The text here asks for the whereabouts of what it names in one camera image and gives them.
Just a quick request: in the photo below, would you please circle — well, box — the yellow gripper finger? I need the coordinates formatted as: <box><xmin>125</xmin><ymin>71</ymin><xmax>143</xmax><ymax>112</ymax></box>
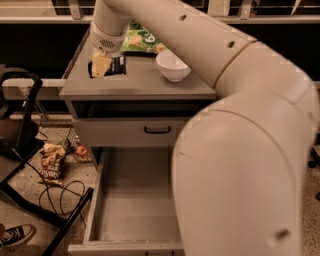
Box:
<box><xmin>91</xmin><ymin>49</ymin><xmax>112</xmax><ymax>78</ymax></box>

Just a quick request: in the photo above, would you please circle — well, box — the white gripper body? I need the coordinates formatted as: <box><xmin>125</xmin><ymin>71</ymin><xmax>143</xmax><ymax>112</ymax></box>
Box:
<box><xmin>90</xmin><ymin>22</ymin><xmax>125</xmax><ymax>53</ymax></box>

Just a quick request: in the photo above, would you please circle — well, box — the dark blue rxbar wrapper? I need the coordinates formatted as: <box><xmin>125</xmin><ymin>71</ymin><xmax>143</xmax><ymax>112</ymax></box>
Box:
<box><xmin>104</xmin><ymin>56</ymin><xmax>127</xmax><ymax>77</ymax></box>

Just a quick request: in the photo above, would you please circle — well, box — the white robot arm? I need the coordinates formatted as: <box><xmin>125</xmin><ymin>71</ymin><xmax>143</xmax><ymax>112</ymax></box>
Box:
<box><xmin>91</xmin><ymin>0</ymin><xmax>319</xmax><ymax>256</ymax></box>

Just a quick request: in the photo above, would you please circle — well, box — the grey drawer cabinet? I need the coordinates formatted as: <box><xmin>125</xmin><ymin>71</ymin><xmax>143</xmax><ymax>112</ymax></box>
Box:
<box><xmin>59</xmin><ymin>28</ymin><xmax>218</xmax><ymax>168</ymax></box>

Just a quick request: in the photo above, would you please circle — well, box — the closed grey top drawer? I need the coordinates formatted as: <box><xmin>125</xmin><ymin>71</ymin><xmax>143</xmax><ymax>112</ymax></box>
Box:
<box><xmin>73</xmin><ymin>119</ymin><xmax>185</xmax><ymax>147</ymax></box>

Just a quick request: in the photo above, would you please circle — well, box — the open grey middle drawer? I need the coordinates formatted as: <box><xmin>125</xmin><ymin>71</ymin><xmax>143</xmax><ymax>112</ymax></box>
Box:
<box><xmin>68</xmin><ymin>147</ymin><xmax>184</xmax><ymax>256</ymax></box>

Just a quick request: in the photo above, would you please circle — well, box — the green chip bag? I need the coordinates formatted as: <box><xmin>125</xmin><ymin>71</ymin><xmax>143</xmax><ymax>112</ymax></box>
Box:
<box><xmin>120</xmin><ymin>25</ymin><xmax>167</xmax><ymax>54</ymax></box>

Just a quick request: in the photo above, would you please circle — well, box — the green soda can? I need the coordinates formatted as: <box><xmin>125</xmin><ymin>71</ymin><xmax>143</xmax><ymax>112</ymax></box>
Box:
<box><xmin>130</xmin><ymin>20</ymin><xmax>143</xmax><ymax>30</ymax></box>

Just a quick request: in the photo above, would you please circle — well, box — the white ceramic bowl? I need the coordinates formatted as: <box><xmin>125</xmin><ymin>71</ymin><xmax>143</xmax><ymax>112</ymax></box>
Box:
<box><xmin>156</xmin><ymin>50</ymin><xmax>191</xmax><ymax>82</ymax></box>

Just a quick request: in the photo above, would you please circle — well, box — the snack packet with apple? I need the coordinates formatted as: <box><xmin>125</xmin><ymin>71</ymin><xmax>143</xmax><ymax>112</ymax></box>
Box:
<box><xmin>66</xmin><ymin>128</ymin><xmax>92</xmax><ymax>163</ymax></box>

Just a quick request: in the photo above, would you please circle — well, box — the brown snack bag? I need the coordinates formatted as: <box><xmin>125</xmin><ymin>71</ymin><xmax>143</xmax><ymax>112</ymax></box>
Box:
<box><xmin>40</xmin><ymin>143</ymin><xmax>66</xmax><ymax>187</ymax></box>

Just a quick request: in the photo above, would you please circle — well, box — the black canvas sneaker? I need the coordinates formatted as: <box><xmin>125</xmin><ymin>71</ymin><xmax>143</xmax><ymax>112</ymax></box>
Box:
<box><xmin>0</xmin><ymin>224</ymin><xmax>36</xmax><ymax>249</ymax></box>

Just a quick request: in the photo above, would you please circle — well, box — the black drawer handle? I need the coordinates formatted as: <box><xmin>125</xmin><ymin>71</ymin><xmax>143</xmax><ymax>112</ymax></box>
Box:
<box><xmin>144</xmin><ymin>126</ymin><xmax>171</xmax><ymax>134</ymax></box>

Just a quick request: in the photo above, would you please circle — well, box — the black metal chair frame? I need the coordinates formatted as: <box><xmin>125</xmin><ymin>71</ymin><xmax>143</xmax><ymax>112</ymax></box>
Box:
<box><xmin>0</xmin><ymin>64</ymin><xmax>93</xmax><ymax>256</ymax></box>

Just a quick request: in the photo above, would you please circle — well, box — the black floor cable left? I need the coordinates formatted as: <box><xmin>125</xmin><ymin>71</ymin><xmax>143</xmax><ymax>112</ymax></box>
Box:
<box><xmin>24</xmin><ymin>129</ymin><xmax>88</xmax><ymax>229</ymax></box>

